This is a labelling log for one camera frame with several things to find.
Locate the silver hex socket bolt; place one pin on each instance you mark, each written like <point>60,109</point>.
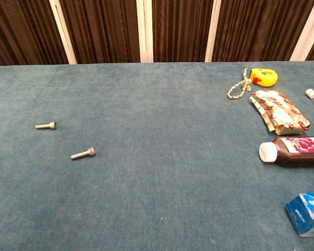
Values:
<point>44,126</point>
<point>81,155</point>

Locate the blue felt table cover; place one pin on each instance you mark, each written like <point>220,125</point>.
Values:
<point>157,157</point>

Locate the yellow tape measure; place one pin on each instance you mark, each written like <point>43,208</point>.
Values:
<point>265,78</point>

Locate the silver red foil snack packet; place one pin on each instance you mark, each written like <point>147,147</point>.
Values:
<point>280,112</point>

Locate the dark juice bottle white cap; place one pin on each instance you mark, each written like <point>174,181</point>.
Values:
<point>290,157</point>

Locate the blue cookie package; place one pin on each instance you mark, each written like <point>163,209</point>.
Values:
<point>303,217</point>

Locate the white frame post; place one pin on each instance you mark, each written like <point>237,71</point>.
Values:
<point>144,39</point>
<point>212,39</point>
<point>303,39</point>
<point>65,44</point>

